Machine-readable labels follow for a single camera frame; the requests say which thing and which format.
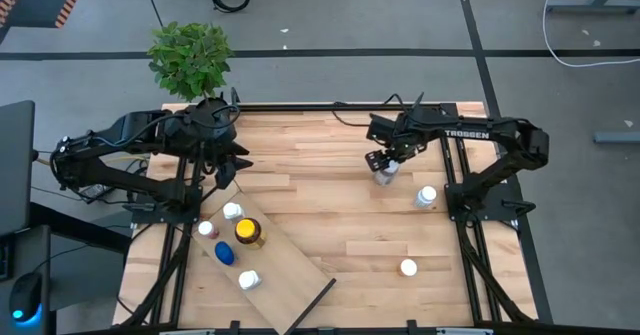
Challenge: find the orange striped floor mat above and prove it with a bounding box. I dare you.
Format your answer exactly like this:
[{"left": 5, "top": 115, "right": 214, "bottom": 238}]
[{"left": 0, "top": 0, "right": 91, "bottom": 30}]

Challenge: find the black mouse with blue light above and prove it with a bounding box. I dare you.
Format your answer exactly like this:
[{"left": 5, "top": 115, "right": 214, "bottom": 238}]
[{"left": 8, "top": 272, "right": 44, "bottom": 326}]

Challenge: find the clear bottle with white cap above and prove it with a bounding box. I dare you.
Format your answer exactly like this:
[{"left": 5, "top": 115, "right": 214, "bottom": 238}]
[{"left": 373, "top": 159, "right": 401, "bottom": 187}]

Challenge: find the blue medicine bottle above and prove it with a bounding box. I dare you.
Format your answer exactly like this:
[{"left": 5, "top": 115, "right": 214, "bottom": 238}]
[{"left": 214, "top": 241, "right": 237, "bottom": 267}]

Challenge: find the green artificial plant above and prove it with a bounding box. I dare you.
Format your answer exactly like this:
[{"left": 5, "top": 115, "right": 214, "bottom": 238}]
[{"left": 146, "top": 20, "right": 234, "bottom": 103}]

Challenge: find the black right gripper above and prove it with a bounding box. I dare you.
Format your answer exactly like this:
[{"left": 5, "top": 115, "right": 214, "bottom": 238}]
[{"left": 365, "top": 113, "right": 426, "bottom": 173}]

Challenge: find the amber bottle with yellow cap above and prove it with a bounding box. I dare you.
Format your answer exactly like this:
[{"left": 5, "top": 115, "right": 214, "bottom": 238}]
[{"left": 234, "top": 217, "right": 267, "bottom": 250}]

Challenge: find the black power adapter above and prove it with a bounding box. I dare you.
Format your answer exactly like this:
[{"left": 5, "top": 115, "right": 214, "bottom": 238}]
[{"left": 79, "top": 183, "right": 114, "bottom": 201}]

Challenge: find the white bottle with blue label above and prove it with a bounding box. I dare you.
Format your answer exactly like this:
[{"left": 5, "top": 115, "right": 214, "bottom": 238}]
[{"left": 222, "top": 201, "right": 246, "bottom": 222}]

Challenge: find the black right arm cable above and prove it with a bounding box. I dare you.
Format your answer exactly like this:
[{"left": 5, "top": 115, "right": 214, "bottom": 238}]
[{"left": 332, "top": 93, "right": 416, "bottom": 127}]

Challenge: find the thin black floor cable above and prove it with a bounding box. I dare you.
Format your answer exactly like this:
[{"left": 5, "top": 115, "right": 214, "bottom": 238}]
[{"left": 141, "top": 0, "right": 165, "bottom": 27}]

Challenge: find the white floor cable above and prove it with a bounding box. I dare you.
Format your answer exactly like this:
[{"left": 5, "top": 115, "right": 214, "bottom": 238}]
[{"left": 542, "top": 0, "right": 640, "bottom": 69}]

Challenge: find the black aluminium table frame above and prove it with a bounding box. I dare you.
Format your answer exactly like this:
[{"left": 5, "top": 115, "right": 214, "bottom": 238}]
[{"left": 119, "top": 102, "right": 539, "bottom": 326}]

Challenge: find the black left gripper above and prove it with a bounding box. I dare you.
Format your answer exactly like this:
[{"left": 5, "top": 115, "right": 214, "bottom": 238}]
[{"left": 202, "top": 137, "right": 255, "bottom": 190}]

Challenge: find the black metal shelf frame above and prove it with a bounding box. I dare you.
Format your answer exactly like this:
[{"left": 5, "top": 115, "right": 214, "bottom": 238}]
[{"left": 191, "top": 179, "right": 338, "bottom": 335}]

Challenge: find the grey metal bar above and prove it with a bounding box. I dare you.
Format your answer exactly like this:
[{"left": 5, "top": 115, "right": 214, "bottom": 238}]
[{"left": 593, "top": 131, "right": 640, "bottom": 144}]

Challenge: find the black monitor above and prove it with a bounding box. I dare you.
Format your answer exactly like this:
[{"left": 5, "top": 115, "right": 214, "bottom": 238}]
[{"left": 0, "top": 99, "right": 37, "bottom": 239}]

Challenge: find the dark desk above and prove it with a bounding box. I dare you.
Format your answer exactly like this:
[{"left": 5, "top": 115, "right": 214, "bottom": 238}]
[{"left": 0, "top": 202, "right": 132, "bottom": 335}]

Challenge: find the pink bottle with white cap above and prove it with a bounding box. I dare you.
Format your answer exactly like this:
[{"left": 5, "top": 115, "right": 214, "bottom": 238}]
[{"left": 197, "top": 220, "right": 220, "bottom": 240}]

